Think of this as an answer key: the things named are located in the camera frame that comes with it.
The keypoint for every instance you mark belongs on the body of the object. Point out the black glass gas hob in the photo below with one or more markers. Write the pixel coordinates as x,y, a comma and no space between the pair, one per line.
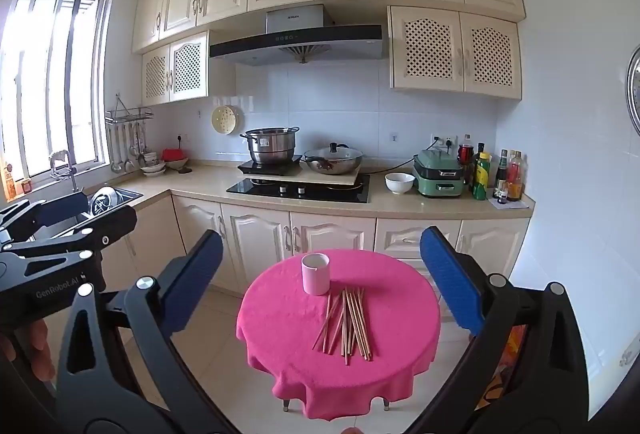
260,189

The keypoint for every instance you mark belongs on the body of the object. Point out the round cream steamer tray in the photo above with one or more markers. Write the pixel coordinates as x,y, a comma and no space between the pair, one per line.
225,119

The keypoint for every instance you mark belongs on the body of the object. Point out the pink tablecloth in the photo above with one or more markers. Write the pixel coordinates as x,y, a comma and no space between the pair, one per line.
300,339

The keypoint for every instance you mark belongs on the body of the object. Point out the metal wall utensil rack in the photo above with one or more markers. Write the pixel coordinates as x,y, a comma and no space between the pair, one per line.
127,114

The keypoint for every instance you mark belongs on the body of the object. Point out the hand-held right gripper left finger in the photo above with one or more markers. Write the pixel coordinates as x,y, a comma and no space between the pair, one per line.
195,284

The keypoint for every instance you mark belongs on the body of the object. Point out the hanging metal spatula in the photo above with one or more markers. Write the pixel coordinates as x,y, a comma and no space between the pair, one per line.
142,156

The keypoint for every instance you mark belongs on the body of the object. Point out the dark soy sauce bottle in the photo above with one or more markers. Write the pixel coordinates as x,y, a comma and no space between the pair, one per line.
501,174

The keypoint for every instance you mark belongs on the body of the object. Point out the barred window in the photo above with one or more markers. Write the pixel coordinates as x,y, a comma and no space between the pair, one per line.
50,78

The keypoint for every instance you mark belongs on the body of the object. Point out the black and white pot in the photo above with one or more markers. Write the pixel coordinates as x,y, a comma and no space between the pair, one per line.
104,201

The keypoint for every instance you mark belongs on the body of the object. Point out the metal faucet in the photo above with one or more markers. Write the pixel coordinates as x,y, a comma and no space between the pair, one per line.
62,163

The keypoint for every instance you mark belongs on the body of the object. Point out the orange printed bag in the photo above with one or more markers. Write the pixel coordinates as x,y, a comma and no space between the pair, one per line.
512,349

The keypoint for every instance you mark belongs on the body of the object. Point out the person's left hand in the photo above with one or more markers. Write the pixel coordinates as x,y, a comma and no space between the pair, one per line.
37,349

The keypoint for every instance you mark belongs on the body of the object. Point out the small red jar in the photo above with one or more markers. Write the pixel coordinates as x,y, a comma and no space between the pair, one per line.
26,186

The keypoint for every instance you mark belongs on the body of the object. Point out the hanging metal ladle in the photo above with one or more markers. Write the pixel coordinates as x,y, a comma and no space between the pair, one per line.
130,161
116,163

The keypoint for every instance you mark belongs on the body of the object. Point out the white paper sheet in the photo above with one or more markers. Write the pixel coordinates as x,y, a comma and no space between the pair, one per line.
517,205

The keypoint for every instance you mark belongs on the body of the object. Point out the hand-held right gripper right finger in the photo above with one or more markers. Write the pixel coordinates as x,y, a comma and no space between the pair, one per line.
450,284

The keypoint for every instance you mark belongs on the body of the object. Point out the red bowl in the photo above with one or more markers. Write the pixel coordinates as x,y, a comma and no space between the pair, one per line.
175,156

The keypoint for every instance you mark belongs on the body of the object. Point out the wok with glass lid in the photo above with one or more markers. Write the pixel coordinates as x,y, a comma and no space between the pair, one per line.
332,161

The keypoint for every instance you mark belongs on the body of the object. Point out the orange jar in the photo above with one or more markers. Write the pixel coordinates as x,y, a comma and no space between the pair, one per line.
11,186

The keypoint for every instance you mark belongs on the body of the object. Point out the bunch of wooden chopsticks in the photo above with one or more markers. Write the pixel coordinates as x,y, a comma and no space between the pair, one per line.
350,324

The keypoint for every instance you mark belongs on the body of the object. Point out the green yellow bottle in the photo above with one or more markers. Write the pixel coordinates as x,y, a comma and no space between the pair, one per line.
481,179

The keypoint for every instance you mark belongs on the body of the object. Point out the white wall outlet with plug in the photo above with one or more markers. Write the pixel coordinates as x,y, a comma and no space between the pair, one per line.
445,140

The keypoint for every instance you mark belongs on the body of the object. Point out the stainless steel pot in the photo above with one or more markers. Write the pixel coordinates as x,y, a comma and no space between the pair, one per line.
270,146

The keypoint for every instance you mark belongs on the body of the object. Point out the stack of white bowls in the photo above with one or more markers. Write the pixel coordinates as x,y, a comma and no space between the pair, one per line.
152,168

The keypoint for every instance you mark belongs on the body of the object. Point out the red sauce bottle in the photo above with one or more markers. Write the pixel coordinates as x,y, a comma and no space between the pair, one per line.
515,179

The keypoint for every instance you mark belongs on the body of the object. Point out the dark glass oil bottle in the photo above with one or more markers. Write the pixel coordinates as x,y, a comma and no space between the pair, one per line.
480,151

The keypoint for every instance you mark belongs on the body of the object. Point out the steel sink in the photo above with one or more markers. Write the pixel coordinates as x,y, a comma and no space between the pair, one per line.
131,195

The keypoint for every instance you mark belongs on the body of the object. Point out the green electric grill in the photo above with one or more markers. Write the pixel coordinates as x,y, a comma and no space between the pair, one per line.
437,174

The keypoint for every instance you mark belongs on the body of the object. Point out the small lattice door cabinet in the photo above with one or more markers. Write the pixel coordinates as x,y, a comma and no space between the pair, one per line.
185,63

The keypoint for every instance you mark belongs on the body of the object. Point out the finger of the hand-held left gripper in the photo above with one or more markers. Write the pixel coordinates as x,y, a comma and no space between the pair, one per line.
117,221
57,209

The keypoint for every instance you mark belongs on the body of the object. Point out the wooden board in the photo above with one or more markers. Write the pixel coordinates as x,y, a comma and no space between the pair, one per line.
300,179

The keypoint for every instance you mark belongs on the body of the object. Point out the white bowl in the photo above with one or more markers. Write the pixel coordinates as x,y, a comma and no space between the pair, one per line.
399,184

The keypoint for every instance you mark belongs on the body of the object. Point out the round metal tray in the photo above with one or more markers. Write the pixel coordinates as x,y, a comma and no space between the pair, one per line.
635,88

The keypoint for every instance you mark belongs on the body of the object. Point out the cream base cabinets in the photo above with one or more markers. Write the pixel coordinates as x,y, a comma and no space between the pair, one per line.
260,239

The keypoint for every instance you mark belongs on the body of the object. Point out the red label dark bottle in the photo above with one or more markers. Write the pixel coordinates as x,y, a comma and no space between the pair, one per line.
466,153

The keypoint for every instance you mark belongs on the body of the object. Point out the wide lattice door cabinet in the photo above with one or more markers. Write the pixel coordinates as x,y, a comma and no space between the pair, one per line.
450,48

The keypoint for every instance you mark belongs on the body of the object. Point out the black range hood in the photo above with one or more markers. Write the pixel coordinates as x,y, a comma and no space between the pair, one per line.
300,41

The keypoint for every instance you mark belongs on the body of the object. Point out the pink cup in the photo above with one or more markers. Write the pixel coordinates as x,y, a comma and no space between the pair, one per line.
315,279

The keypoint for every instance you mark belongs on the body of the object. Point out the small white wall outlet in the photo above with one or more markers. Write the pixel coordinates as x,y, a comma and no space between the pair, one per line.
180,139

